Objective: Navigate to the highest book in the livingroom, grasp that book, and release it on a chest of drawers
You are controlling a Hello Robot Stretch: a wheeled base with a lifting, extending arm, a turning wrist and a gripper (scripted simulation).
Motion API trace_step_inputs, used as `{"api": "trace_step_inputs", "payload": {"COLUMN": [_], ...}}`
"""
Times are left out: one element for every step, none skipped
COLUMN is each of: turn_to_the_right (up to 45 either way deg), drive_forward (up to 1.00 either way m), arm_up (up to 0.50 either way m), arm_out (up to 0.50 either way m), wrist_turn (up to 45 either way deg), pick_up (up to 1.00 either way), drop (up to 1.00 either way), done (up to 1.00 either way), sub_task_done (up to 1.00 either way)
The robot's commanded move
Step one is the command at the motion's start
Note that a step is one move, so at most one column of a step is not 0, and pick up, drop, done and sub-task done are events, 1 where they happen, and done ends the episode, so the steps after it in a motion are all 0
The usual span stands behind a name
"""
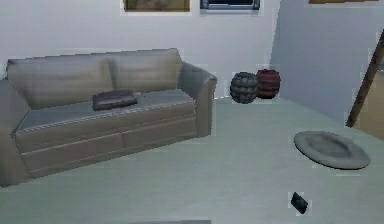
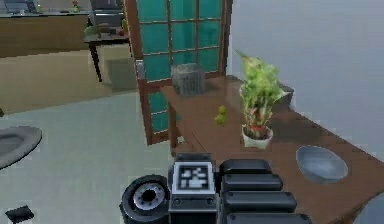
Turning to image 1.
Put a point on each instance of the grey round floor cushion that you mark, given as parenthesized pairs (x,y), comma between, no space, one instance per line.
(330,149)

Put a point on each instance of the small black flat object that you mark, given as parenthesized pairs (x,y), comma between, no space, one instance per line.
(298,202)

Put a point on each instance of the beige grey sofa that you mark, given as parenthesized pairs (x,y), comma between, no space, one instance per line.
(100,130)

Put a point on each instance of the dark framed wall picture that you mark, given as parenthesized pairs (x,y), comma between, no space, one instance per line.
(230,4)

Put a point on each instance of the brown wooden room door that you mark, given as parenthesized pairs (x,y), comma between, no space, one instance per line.
(366,83)

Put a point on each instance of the brown framed wall picture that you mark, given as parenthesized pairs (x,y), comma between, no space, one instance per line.
(156,4)

